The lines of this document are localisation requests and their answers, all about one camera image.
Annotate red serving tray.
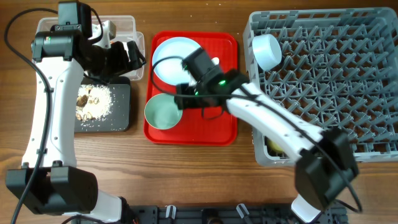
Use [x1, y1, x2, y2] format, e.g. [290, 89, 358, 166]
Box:
[144, 30, 239, 146]

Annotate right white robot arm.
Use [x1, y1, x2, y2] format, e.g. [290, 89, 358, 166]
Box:
[175, 48, 362, 223]

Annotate light blue plate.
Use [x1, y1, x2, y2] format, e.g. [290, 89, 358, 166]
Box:
[152, 37, 201, 86]

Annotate green bowl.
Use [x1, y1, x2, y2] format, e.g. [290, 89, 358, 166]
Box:
[144, 93, 183, 130]

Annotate white plastic spoon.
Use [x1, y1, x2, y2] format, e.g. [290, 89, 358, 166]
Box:
[211, 57, 220, 65]

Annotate clear plastic waste bin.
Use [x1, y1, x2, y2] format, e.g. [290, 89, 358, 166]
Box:
[31, 15, 146, 82]

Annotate yellow plastic cup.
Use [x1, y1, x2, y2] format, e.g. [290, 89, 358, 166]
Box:
[266, 139, 284, 153]

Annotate rice and food scraps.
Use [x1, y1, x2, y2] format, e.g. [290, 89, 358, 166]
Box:
[75, 85, 113, 122]

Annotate black waste tray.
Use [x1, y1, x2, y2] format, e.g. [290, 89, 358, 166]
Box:
[75, 77, 131, 133]

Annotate black mounting rail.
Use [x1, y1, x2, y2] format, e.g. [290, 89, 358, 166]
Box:
[63, 203, 349, 224]

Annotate grey dishwasher rack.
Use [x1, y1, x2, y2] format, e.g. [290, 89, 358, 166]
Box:
[243, 7, 397, 162]

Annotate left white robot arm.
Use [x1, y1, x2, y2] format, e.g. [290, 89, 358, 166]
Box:
[6, 1, 146, 223]

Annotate light blue bowl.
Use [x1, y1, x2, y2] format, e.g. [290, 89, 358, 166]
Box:
[252, 34, 282, 71]

